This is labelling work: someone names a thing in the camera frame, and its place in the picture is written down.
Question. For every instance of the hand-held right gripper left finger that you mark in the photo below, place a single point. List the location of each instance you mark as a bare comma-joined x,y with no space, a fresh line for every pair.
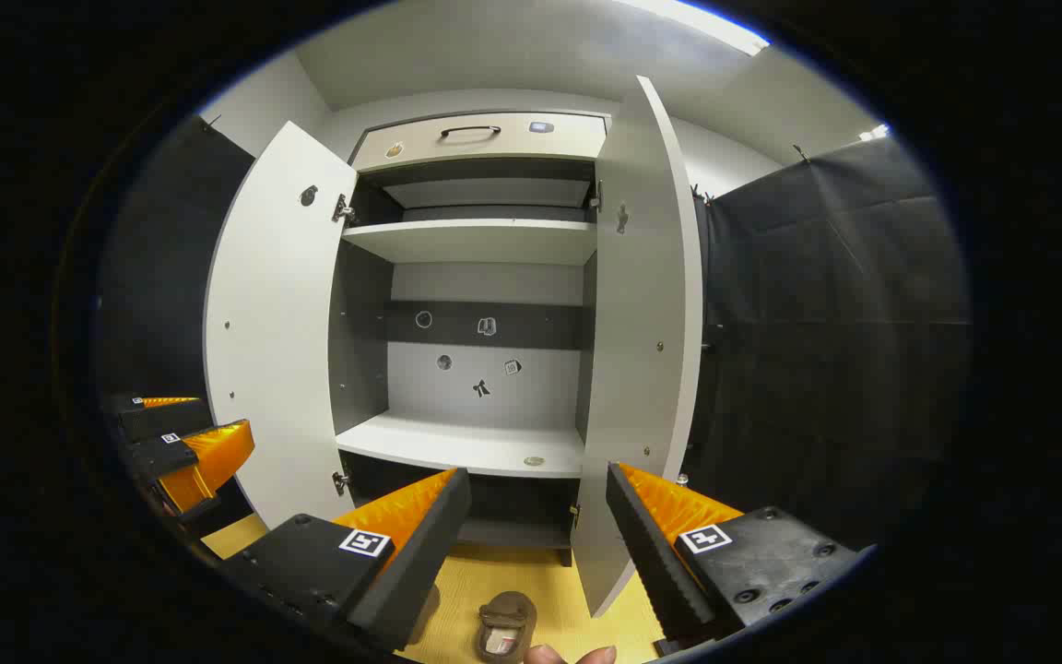
420,553

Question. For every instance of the black backdrop cloth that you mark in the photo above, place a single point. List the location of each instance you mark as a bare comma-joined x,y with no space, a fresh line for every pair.
171,277
835,341

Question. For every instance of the brown fuzzy slipper shoe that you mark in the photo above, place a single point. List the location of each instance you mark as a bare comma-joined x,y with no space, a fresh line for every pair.
505,620
428,610

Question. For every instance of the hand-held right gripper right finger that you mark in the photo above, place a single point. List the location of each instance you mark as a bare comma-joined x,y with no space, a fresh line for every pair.
646,553

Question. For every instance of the metal door hinge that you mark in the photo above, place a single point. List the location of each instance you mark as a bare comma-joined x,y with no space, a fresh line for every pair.
340,481
342,210

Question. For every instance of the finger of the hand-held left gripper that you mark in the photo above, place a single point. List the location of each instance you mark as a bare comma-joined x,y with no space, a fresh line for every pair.
167,456
158,420

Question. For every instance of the beige cabinet drawer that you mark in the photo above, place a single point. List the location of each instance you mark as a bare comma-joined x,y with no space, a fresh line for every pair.
494,148

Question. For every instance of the white shoe cabinet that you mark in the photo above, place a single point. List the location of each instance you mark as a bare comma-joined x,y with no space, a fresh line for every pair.
485,242

